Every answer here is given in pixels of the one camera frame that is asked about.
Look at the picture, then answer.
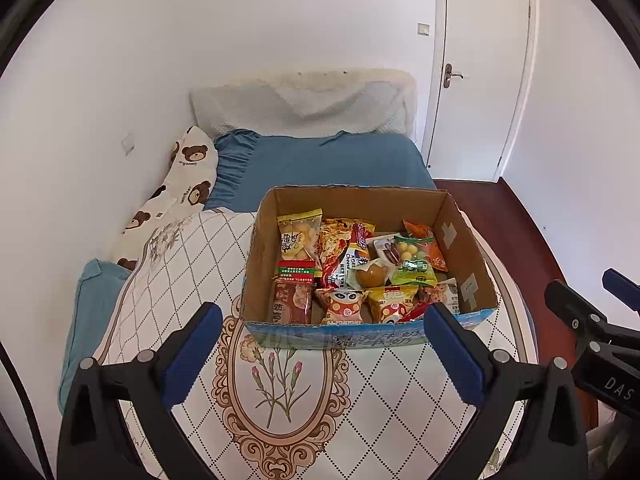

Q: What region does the yellow clear puff packet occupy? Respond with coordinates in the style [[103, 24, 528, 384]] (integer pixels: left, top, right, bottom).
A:
[[276, 208, 323, 266]]

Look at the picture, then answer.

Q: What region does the blue bed sheet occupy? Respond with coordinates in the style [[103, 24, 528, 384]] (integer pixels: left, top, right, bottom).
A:
[[202, 129, 541, 361]]

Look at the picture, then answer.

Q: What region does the white door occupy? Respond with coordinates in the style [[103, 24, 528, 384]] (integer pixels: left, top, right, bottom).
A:
[[420, 0, 541, 183]]

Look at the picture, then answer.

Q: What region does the printed cardboard box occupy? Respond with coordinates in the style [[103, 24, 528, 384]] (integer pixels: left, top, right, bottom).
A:
[[239, 185, 500, 351]]

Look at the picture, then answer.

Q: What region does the orange panda snack packet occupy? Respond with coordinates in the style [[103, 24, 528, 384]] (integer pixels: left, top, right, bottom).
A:
[[315, 287, 371, 326]]

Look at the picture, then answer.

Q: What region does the green snack packet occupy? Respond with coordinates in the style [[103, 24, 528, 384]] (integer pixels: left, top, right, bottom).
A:
[[389, 234, 438, 287]]

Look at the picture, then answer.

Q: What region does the metal door handle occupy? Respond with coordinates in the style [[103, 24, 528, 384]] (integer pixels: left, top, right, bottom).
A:
[[442, 62, 465, 90]]

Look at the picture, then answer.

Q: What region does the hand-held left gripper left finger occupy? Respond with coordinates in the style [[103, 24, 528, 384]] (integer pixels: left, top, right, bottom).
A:
[[57, 301, 224, 480]]

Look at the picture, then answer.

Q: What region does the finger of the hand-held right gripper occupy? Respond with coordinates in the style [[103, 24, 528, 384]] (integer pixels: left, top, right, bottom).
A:
[[601, 268, 640, 311], [544, 280, 608, 356]]

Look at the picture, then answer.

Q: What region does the brown snack packet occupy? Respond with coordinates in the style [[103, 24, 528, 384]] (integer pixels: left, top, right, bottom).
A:
[[271, 280, 316, 326]]

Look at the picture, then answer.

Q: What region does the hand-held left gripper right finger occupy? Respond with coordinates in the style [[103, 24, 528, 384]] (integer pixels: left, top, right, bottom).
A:
[[424, 302, 587, 480]]

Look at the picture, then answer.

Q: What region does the red green-edged snack packet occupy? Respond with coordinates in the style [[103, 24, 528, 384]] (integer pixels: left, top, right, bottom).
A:
[[272, 259, 323, 282]]

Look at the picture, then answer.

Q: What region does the blue pillow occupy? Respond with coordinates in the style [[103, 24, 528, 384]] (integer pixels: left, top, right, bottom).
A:
[[59, 259, 133, 406]]

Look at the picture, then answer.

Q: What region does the white biscuit packet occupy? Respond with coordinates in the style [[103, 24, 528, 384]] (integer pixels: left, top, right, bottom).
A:
[[366, 232, 401, 268]]

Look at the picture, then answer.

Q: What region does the bear print pillow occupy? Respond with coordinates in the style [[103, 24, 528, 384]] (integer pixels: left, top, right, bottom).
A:
[[116, 125, 221, 271]]

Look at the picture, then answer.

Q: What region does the clear packet brown cake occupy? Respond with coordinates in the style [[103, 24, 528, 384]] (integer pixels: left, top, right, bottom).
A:
[[350, 263, 392, 291]]

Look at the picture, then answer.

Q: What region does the diamond pattern floral quilt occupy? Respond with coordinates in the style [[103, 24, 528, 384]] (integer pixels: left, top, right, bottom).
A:
[[92, 207, 536, 480]]

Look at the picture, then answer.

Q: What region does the white grey snack packet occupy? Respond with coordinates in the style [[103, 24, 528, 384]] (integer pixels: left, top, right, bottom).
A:
[[417, 277, 460, 316]]

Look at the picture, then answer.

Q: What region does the large noodle packet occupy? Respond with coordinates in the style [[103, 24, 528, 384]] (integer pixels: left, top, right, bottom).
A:
[[315, 217, 376, 291]]

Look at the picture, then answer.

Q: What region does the white headboard cover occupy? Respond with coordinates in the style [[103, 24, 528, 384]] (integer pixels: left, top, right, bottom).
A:
[[191, 67, 418, 138]]

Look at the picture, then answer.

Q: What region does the yellow panda snack packet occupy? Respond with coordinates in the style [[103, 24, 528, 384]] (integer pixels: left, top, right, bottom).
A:
[[367, 285, 420, 325]]

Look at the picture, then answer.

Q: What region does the small red snack packet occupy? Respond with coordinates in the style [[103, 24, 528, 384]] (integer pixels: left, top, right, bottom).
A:
[[397, 300, 431, 323]]

